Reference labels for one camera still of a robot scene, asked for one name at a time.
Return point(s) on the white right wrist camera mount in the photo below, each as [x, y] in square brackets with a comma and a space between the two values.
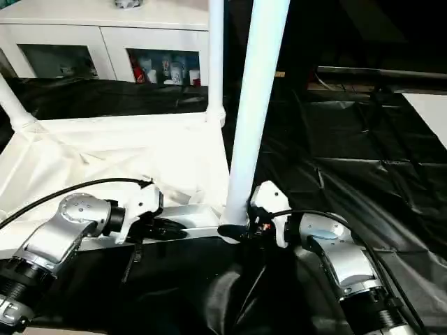
[270, 195]

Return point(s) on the tall black cabinet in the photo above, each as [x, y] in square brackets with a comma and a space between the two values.
[304, 42]

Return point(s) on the white mug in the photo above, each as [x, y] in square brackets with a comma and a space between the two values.
[195, 76]

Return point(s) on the white printed carton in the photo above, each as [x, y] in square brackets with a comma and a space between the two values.
[176, 70]

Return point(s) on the small red figure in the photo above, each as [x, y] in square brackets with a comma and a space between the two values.
[139, 71]

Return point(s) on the black plastic mat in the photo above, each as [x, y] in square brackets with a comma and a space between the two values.
[349, 139]

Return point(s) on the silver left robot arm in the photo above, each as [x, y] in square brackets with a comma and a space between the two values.
[52, 237]

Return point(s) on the small tan label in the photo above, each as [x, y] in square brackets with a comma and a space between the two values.
[279, 74]

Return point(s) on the white plastic table top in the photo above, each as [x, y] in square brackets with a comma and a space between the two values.
[104, 146]

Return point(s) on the white cabinet with glass doors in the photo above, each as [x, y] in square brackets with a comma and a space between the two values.
[70, 31]

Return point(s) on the black horizontal bar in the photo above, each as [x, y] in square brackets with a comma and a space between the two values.
[384, 72]

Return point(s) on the small white cup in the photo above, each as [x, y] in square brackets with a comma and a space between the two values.
[152, 76]

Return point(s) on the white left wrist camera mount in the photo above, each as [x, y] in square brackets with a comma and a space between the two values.
[146, 202]

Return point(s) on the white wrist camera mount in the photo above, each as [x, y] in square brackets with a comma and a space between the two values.
[270, 195]
[146, 202]

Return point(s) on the white flat board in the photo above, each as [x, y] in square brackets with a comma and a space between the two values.
[429, 111]

